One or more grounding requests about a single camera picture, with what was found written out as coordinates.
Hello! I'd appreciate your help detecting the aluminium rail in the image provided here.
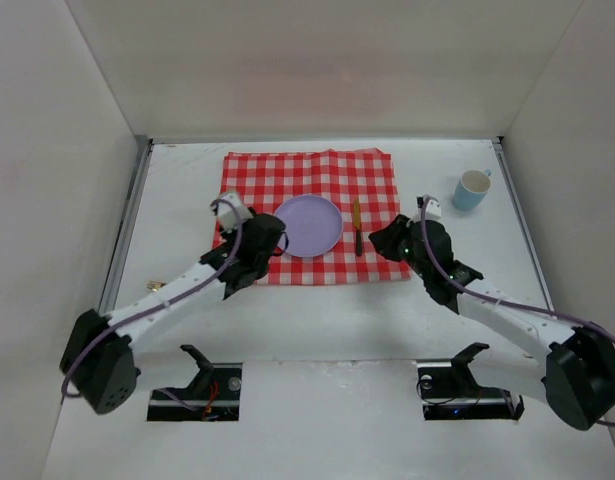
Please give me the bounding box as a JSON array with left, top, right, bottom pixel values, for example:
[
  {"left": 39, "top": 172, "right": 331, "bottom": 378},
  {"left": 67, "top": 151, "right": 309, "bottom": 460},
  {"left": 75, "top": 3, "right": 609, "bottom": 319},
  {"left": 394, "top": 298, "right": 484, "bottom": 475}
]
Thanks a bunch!
[
  {"left": 97, "top": 135, "right": 153, "bottom": 312},
  {"left": 491, "top": 137, "right": 553, "bottom": 309}
]

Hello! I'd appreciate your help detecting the right aluminium rail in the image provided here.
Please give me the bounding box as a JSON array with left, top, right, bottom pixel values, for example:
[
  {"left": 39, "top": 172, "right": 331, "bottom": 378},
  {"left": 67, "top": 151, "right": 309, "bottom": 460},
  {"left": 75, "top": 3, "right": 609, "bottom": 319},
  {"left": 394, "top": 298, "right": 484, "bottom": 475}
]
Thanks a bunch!
[{"left": 491, "top": 137, "right": 553, "bottom": 309}]

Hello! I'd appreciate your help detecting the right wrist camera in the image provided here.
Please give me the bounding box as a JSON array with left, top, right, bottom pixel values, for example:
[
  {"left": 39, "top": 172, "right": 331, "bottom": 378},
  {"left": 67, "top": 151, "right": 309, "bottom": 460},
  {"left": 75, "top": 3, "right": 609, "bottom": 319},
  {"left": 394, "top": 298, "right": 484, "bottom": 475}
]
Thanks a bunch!
[{"left": 416, "top": 195, "right": 442, "bottom": 221}]

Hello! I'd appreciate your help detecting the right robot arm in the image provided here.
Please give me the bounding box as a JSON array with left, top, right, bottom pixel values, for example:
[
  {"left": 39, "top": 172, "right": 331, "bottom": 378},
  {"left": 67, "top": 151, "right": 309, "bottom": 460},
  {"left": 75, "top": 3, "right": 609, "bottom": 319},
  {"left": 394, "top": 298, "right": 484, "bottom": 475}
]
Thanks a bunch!
[{"left": 369, "top": 215, "right": 615, "bottom": 431}]

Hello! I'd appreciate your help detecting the red white checkered cloth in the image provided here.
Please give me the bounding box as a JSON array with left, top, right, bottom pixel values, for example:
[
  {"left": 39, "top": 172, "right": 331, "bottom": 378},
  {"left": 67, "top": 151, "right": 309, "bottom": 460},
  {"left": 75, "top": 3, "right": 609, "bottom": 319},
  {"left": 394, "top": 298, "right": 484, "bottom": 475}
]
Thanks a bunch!
[{"left": 220, "top": 148, "right": 411, "bottom": 286}]

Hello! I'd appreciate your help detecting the fork with black handle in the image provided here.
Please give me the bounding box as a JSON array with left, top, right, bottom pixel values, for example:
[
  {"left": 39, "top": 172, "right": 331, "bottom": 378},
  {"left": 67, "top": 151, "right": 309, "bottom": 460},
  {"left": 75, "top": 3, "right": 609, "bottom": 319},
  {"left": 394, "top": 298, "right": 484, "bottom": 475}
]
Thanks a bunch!
[{"left": 146, "top": 281, "right": 165, "bottom": 291}]

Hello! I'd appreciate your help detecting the blue ceramic mug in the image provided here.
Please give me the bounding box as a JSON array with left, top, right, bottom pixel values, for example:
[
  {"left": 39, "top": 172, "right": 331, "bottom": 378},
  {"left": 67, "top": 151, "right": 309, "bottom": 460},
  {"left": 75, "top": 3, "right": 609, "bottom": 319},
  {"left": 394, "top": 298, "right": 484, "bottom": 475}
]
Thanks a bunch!
[{"left": 452, "top": 169, "right": 492, "bottom": 212}]

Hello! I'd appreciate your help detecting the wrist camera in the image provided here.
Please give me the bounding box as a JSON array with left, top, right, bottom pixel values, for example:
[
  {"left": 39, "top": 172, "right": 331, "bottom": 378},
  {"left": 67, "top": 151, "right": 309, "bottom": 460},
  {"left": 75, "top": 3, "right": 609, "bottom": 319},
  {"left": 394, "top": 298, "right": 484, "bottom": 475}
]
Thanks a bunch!
[
  {"left": 211, "top": 191, "right": 254, "bottom": 232},
  {"left": 416, "top": 195, "right": 442, "bottom": 221}
]

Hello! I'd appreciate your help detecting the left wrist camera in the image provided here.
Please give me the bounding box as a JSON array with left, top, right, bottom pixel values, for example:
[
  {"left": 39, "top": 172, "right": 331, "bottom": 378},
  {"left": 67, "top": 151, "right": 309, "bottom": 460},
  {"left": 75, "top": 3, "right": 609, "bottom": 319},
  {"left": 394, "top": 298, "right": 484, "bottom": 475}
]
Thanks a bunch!
[{"left": 211, "top": 191, "right": 254, "bottom": 232}]

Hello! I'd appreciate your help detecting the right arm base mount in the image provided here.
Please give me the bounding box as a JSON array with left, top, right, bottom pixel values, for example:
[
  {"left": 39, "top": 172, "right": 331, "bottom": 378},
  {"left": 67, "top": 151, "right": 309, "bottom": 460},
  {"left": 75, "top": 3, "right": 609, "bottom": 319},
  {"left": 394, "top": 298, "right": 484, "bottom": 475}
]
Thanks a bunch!
[{"left": 415, "top": 342, "right": 525, "bottom": 421}]

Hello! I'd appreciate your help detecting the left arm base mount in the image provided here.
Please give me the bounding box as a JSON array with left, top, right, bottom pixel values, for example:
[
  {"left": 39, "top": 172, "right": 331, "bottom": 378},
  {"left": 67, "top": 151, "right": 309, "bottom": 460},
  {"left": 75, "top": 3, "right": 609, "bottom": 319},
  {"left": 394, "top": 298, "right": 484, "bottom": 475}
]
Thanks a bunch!
[{"left": 146, "top": 344, "right": 243, "bottom": 423}]

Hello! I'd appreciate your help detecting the purple plastic plate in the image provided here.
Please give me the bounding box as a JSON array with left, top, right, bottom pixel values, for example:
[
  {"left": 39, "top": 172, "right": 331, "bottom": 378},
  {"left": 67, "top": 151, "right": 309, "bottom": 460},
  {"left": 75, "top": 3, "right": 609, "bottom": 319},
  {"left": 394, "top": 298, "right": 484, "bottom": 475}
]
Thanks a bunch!
[{"left": 274, "top": 194, "right": 344, "bottom": 258}]

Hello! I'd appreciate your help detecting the left aluminium rail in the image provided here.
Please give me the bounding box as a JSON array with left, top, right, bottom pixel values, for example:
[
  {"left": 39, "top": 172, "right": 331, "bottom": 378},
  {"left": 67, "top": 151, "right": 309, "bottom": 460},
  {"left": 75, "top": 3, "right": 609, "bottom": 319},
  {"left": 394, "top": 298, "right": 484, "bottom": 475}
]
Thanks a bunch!
[{"left": 97, "top": 135, "right": 153, "bottom": 312}]

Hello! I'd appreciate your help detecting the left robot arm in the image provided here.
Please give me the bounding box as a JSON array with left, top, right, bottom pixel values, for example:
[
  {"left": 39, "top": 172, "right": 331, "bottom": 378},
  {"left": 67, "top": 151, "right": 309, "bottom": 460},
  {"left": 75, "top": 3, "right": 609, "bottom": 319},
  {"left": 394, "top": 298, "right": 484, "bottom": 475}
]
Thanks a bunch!
[{"left": 59, "top": 213, "right": 288, "bottom": 415}]

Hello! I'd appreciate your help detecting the knife with black handle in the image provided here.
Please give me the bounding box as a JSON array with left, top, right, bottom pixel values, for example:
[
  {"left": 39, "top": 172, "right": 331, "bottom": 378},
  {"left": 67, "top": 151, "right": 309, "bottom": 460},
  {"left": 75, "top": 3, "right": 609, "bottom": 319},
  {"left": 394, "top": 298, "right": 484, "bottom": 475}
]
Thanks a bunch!
[{"left": 353, "top": 198, "right": 363, "bottom": 257}]

